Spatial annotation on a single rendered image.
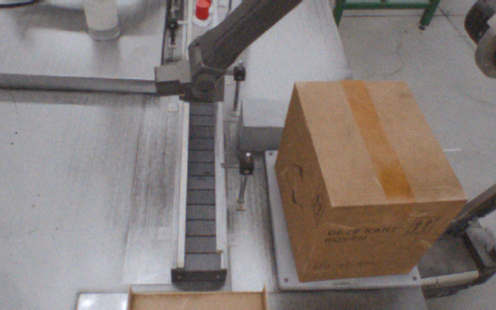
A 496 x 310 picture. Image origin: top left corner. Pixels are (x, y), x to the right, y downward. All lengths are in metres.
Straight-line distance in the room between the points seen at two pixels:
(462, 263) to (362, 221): 1.15
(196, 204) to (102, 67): 0.51
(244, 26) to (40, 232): 0.60
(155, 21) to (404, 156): 0.91
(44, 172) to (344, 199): 0.70
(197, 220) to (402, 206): 0.42
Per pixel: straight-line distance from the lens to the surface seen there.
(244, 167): 0.95
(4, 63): 1.38
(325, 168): 0.78
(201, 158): 1.07
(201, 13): 1.17
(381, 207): 0.77
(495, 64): 1.25
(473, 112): 2.98
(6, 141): 1.24
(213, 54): 0.83
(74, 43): 1.41
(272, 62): 1.44
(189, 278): 0.94
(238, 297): 0.95
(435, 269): 1.86
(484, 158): 2.72
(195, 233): 0.95
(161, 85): 0.94
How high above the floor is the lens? 1.70
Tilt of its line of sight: 48 degrees down
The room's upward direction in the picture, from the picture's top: 10 degrees clockwise
